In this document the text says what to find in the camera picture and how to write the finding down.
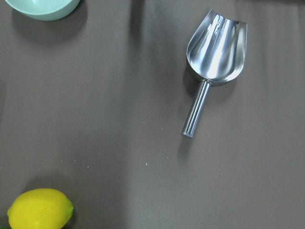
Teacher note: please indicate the green lime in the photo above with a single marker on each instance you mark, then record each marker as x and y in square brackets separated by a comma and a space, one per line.
[73, 212]

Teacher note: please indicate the yellow lemon upper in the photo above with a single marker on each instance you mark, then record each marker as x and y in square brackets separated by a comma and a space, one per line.
[43, 208]

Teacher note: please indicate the steel ice scoop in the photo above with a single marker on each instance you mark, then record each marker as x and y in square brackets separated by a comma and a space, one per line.
[215, 55]

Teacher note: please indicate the mint green bowl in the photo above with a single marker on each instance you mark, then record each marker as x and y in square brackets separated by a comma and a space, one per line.
[44, 10]

